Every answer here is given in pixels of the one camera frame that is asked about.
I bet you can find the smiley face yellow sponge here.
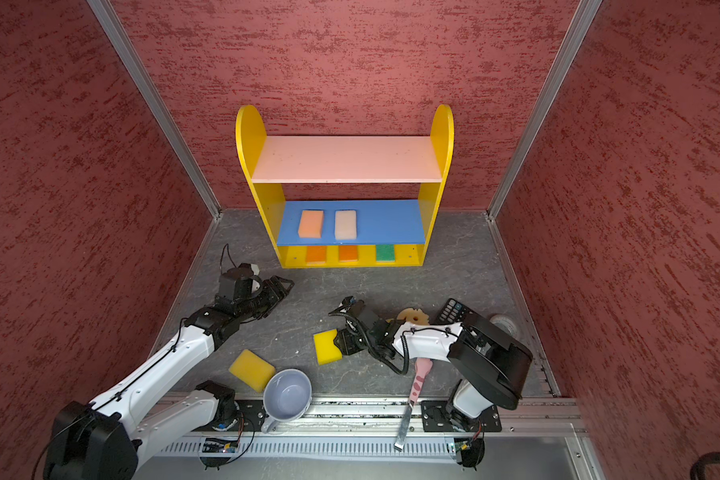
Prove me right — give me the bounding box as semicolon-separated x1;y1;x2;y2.
396;308;430;326

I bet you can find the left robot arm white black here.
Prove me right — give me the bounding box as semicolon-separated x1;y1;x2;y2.
32;264;295;479

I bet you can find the pink handled knife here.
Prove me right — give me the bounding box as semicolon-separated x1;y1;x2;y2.
394;358;433;452

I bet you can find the yellow square sponge middle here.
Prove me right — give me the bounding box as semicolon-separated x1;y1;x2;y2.
313;329;343;365

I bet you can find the yellow shelf unit pink blue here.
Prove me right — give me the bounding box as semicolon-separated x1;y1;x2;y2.
235;104;455;269

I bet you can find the salmon orange sponge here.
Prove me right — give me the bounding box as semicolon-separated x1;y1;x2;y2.
298;210;324;239

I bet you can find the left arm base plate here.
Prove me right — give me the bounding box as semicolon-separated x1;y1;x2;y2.
210;399;266;432

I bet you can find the black cable corner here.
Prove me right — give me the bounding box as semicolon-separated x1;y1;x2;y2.
689;452;720;480

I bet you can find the large yellow sponge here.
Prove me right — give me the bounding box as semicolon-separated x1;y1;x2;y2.
229;349;276;393

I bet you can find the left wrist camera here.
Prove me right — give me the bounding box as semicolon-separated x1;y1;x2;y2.
217;263;259;302

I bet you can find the grey blue mug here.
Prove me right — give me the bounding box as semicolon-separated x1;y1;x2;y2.
261;369;313;434

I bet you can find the green scrub sponge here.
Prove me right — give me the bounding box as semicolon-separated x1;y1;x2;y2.
375;244;396;263

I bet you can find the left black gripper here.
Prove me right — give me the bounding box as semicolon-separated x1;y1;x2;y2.
237;275;296;321

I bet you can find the orange sponge yellow base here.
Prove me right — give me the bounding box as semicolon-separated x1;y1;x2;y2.
305;245;327;266
338;245;360;265

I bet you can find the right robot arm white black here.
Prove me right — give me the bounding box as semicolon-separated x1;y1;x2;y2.
328;296;533;419

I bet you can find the black calculator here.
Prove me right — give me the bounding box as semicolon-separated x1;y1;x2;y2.
430;298;476;325

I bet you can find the grey tape roll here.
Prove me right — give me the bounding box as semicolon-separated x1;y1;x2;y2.
490;314;522;339

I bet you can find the beige pink sponge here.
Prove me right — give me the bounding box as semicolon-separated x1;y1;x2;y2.
334;210;358;241

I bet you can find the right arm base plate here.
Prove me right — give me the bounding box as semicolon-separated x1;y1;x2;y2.
418;400;502;433

